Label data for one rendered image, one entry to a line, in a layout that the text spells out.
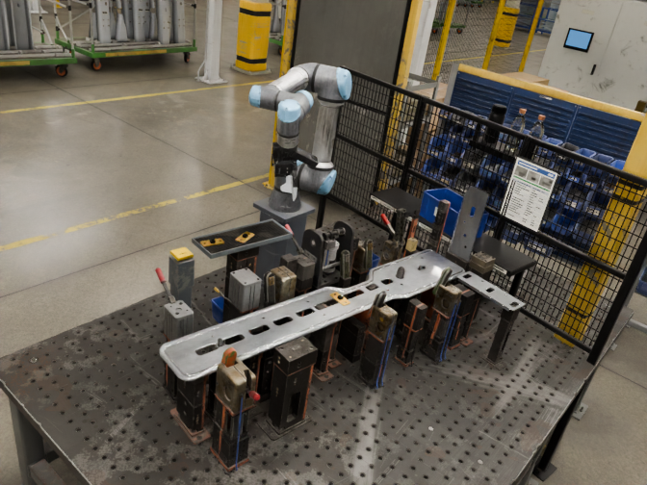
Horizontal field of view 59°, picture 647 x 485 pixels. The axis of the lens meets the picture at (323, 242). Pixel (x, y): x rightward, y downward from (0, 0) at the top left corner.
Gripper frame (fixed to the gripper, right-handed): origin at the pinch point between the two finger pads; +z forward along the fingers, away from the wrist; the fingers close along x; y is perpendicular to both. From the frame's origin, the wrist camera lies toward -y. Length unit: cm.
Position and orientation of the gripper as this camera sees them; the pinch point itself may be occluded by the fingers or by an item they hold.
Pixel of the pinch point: (291, 189)
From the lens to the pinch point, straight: 215.7
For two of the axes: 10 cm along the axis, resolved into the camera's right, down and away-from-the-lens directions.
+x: 2.4, 6.7, -7.1
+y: -9.7, 1.0, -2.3
